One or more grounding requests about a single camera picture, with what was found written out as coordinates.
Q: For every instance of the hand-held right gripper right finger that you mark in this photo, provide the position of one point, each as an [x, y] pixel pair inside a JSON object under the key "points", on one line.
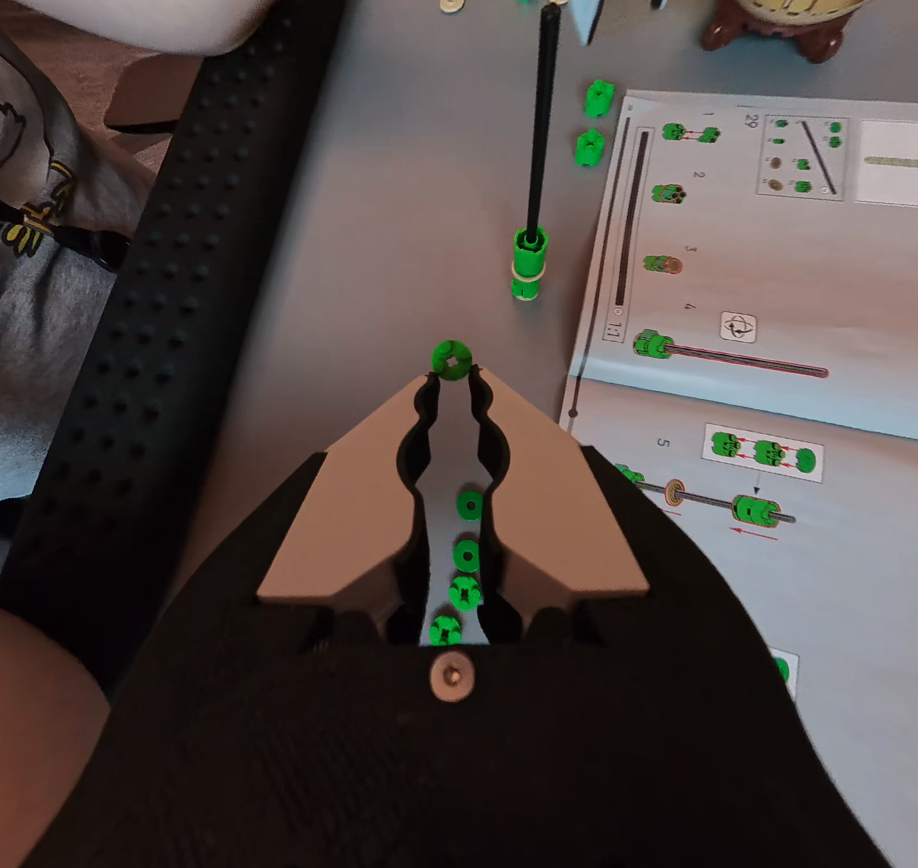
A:
{"points": [[559, 524]]}

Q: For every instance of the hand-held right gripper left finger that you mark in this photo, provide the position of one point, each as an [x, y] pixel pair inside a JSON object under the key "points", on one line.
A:
{"points": [[344, 524]]}

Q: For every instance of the person's right forearm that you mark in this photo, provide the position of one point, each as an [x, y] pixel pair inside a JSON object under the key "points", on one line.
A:
{"points": [[36, 724]]}

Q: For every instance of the grey desk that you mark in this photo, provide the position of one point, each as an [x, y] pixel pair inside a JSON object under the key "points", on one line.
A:
{"points": [[430, 165]]}

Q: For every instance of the black rod with green bricks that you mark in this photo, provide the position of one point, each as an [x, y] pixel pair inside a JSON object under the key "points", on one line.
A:
{"points": [[538, 129]]}

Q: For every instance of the brick building instruction booklet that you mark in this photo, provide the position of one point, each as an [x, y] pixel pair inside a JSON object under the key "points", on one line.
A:
{"points": [[717, 272]]}

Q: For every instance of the black dotted foam pad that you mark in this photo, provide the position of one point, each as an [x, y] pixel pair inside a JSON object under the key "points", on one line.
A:
{"points": [[179, 272]]}

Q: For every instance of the person's grey printed shirt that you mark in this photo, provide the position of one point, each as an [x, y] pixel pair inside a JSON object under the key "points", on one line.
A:
{"points": [[43, 308]]}

